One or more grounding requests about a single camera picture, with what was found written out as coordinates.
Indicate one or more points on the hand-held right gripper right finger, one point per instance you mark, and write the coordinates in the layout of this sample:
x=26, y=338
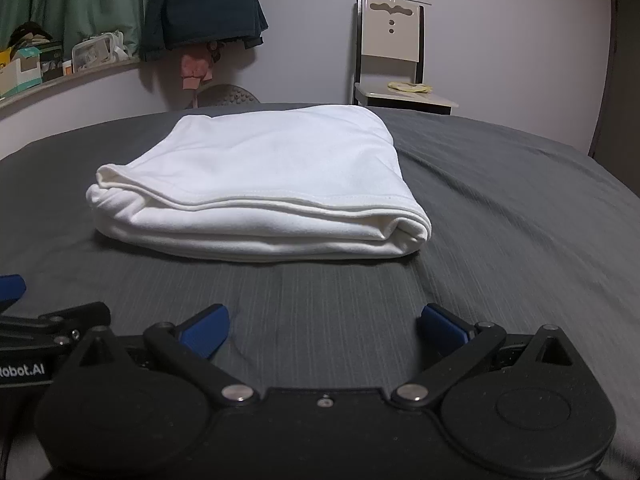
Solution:
x=442, y=332

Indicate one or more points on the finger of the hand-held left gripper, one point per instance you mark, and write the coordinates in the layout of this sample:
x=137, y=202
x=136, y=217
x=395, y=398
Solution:
x=75, y=320
x=11, y=287

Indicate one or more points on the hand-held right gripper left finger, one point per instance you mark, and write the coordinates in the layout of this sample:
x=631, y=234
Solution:
x=205, y=332

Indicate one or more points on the white long-sleeve shirt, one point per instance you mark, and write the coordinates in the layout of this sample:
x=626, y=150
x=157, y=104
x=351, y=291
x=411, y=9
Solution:
x=260, y=185

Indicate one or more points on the white and teal box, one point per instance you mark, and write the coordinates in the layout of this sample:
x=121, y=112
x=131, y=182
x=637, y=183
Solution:
x=22, y=75

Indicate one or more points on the grey window sill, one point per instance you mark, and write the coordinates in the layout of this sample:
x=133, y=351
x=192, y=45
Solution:
x=75, y=82

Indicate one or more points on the small white jar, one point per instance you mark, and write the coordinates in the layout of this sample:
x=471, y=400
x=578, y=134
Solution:
x=67, y=68

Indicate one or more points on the dark box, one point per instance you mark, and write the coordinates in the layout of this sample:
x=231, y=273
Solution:
x=52, y=62

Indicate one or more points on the yellow cardboard box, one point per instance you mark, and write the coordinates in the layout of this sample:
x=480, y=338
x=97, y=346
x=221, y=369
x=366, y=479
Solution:
x=5, y=57

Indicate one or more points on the grey bumpy cushion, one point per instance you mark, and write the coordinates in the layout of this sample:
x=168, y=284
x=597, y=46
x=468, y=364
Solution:
x=225, y=96

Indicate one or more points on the yellow cloth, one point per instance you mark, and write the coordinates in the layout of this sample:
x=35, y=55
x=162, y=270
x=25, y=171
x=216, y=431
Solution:
x=410, y=87

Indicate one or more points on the black cap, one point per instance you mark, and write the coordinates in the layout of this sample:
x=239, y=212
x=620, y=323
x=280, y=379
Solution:
x=30, y=32

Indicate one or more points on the pink garment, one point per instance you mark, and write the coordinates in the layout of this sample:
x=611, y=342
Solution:
x=195, y=65

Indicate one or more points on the crumpled white bag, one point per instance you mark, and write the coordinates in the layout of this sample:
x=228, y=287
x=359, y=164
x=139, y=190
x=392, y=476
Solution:
x=125, y=45

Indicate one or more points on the dark wooden door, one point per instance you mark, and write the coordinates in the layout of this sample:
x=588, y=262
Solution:
x=620, y=60

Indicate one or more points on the dark teal jacket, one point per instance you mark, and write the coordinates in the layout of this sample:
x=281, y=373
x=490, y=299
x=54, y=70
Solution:
x=200, y=5

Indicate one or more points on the cream chair with dark frame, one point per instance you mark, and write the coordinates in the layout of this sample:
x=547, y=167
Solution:
x=392, y=40

